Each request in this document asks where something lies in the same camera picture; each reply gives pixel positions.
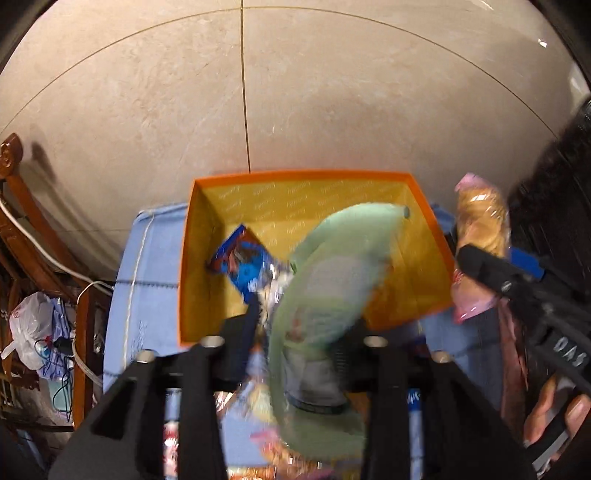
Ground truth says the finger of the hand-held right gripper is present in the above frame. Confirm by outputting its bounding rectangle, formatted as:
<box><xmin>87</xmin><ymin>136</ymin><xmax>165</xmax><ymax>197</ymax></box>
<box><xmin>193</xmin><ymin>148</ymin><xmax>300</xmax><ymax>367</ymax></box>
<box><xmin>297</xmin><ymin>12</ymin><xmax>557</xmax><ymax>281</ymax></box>
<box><xmin>457</xmin><ymin>244</ymin><xmax>546</xmax><ymax>305</ymax></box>
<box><xmin>510</xmin><ymin>249</ymin><xmax>559</xmax><ymax>289</ymax></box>

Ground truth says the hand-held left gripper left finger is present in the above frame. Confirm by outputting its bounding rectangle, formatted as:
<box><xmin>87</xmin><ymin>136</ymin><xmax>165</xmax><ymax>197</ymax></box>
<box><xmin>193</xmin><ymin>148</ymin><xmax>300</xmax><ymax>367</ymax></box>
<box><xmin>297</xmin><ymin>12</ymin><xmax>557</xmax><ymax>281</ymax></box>
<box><xmin>48</xmin><ymin>302</ymin><xmax>260</xmax><ymax>480</ymax></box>

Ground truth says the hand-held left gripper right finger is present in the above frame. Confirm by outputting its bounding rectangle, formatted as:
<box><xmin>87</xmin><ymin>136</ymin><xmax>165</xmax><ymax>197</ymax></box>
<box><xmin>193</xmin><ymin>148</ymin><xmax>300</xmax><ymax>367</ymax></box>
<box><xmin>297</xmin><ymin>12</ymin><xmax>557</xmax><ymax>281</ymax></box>
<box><xmin>342</xmin><ymin>322</ymin><xmax>539</xmax><ymax>480</ymax></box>

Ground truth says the pink cracker packet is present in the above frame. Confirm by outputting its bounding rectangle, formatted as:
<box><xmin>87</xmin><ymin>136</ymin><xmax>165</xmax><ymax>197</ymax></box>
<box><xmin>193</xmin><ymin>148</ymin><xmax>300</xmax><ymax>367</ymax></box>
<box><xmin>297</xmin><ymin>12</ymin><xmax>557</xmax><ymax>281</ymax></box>
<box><xmin>451</xmin><ymin>173</ymin><xmax>512</xmax><ymax>324</ymax></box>

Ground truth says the orange cardboard box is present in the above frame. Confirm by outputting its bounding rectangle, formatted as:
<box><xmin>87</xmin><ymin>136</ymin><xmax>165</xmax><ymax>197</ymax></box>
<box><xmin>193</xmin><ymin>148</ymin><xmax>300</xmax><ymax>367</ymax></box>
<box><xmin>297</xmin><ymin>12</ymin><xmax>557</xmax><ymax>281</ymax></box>
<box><xmin>178</xmin><ymin>170</ymin><xmax>458</xmax><ymax>348</ymax></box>

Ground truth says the blue snack packet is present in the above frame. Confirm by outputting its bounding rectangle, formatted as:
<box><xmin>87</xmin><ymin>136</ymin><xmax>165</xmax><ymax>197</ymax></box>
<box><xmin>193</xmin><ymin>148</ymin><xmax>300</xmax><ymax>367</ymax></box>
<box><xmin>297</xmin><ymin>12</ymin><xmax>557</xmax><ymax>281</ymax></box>
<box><xmin>406</xmin><ymin>388</ymin><xmax>423</xmax><ymax>435</ymax></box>
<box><xmin>206</xmin><ymin>224</ymin><xmax>278</xmax><ymax>305</ymax></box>

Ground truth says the light green snack packet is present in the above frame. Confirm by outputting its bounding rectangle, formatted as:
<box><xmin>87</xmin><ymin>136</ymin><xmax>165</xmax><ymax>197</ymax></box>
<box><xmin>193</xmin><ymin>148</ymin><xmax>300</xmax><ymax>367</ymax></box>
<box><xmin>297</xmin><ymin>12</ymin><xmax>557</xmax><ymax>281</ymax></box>
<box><xmin>268</xmin><ymin>202</ymin><xmax>411</xmax><ymax>462</ymax></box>

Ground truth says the person's right hand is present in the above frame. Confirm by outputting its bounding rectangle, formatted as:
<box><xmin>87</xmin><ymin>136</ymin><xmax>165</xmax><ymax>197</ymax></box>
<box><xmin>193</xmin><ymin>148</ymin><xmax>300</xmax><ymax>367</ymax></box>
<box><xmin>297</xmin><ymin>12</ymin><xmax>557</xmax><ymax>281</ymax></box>
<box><xmin>524</xmin><ymin>376</ymin><xmax>591</xmax><ymax>446</ymax></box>

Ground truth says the blue striped cloth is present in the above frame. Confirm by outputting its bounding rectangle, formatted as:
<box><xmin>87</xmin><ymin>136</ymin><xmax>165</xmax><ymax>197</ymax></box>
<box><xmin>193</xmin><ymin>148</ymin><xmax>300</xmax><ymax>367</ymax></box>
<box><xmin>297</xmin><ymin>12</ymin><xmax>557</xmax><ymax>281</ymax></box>
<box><xmin>102</xmin><ymin>203</ymin><xmax>509</xmax><ymax>480</ymax></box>

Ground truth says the pink strawberry snack packet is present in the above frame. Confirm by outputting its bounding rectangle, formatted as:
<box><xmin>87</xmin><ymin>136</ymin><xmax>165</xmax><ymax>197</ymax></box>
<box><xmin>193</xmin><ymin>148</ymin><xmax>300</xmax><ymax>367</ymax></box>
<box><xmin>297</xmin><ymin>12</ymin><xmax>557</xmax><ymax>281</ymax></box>
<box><xmin>164</xmin><ymin>418</ymin><xmax>182</xmax><ymax>467</ymax></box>

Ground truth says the blue patterned bag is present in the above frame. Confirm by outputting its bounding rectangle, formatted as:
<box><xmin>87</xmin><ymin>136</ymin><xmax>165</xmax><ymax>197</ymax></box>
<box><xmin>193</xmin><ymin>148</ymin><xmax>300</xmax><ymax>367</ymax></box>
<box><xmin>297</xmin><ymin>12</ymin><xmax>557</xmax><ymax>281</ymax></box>
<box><xmin>48</xmin><ymin>298</ymin><xmax>77</xmax><ymax>384</ymax></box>

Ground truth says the teal box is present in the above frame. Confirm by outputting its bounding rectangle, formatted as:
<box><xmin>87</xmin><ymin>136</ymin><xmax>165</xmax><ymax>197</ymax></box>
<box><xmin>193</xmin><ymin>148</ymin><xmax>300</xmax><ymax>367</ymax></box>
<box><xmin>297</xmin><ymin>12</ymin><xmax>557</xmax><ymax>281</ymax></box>
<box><xmin>48</xmin><ymin>378</ymin><xmax>75</xmax><ymax>411</ymax></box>

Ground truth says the white plastic bag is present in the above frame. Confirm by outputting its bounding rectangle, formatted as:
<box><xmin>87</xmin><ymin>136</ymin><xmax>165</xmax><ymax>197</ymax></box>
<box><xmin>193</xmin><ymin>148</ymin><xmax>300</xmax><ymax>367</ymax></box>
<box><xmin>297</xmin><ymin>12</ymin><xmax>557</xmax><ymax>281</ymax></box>
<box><xmin>2</xmin><ymin>292</ymin><xmax>61</xmax><ymax>370</ymax></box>

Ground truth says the carved brown wooden chair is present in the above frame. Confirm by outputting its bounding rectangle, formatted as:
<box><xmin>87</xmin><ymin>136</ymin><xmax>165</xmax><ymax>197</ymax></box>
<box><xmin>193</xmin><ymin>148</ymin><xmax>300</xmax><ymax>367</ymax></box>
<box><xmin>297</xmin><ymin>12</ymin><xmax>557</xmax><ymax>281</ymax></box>
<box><xmin>0</xmin><ymin>134</ymin><xmax>116</xmax><ymax>430</ymax></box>

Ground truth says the white power cable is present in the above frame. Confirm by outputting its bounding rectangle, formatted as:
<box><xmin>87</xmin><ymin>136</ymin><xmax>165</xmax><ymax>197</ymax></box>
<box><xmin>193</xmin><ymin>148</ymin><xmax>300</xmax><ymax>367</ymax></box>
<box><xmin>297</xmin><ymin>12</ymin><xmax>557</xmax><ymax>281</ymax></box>
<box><xmin>0</xmin><ymin>198</ymin><xmax>114</xmax><ymax>296</ymax></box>

